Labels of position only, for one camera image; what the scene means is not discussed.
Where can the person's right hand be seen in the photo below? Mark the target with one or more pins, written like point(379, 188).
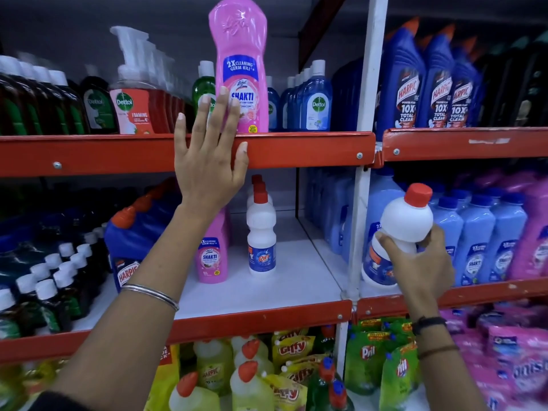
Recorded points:
point(424, 278)

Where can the person's left hand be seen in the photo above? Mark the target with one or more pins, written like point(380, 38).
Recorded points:
point(205, 166)

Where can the person's left little finger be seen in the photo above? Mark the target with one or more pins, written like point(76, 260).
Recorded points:
point(181, 132)

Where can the person's left thumb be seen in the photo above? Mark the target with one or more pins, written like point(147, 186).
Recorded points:
point(240, 160)

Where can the person's left middle finger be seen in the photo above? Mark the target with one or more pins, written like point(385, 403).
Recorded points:
point(221, 113)

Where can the person's right thumb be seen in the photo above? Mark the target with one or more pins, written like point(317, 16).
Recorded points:
point(394, 246)

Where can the white red-capped bleach bottle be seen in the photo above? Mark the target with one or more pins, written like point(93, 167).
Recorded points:
point(256, 178)
point(406, 220)
point(259, 187)
point(261, 235)

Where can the person's right forearm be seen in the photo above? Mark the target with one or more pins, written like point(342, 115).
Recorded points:
point(445, 372)

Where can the person's left forearm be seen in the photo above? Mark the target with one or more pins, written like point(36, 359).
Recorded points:
point(137, 312)

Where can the green white-capped bottle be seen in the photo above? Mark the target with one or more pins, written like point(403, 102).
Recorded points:
point(204, 87)

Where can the row of red pump bottles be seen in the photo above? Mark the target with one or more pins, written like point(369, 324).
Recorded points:
point(137, 98)

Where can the tall pink cleaner bottle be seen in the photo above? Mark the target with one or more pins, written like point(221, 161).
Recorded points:
point(242, 51)

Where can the orange shelf beam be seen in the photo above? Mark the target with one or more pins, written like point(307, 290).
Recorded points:
point(107, 154)
point(492, 293)
point(471, 143)
point(257, 321)

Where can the row of light blue bottles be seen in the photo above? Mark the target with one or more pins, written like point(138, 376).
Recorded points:
point(475, 239)

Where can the black wristband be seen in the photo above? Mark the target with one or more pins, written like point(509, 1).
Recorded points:
point(428, 324)

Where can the dark green antiseptic bottle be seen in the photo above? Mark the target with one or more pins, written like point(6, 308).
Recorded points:
point(99, 104)

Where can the row of blue white-capped bottles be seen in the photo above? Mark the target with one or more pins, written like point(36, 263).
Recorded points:
point(314, 102)

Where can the small pink cleaner bottle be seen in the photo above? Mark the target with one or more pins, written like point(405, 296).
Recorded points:
point(212, 256)

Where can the white shelf board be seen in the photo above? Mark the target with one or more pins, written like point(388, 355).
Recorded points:
point(295, 282)

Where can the green refill pouch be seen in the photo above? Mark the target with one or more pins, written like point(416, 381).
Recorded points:
point(398, 376)
point(364, 361)

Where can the group of blue orange-capped cleaners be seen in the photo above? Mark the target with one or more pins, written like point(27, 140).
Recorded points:
point(132, 248)

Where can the dark red diagonal brace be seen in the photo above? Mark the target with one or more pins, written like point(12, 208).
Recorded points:
point(319, 25)

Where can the yellow refill pouch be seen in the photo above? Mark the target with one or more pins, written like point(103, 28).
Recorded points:
point(287, 395)
point(293, 348)
point(299, 370)

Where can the row of brown antiseptic bottles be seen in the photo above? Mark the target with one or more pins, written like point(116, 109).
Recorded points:
point(38, 102)

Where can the green dish liquid bottle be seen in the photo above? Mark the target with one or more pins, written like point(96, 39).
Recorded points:
point(321, 385)
point(340, 398)

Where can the silver bangle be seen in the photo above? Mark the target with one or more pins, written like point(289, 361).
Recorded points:
point(150, 293)

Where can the row of blue toilet cleaners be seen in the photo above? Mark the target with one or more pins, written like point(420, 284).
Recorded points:
point(404, 85)

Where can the pile of pink refill pouches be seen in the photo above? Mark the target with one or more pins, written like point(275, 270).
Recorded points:
point(509, 359)

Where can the yellow orange-capped toilet cleaner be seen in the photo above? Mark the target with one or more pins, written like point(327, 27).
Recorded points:
point(192, 398)
point(250, 389)
point(214, 365)
point(252, 348)

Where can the group of dark white-capped bottles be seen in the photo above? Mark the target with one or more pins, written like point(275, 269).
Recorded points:
point(55, 286)

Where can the row of black toilet cleaners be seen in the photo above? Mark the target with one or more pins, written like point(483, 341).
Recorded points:
point(518, 81)

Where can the yellow multipack bag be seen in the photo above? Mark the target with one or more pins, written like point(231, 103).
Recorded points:
point(165, 376)

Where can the black sleeve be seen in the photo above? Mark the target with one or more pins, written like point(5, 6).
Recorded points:
point(55, 403)

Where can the white shelf upright post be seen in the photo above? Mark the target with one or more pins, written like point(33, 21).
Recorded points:
point(368, 81)

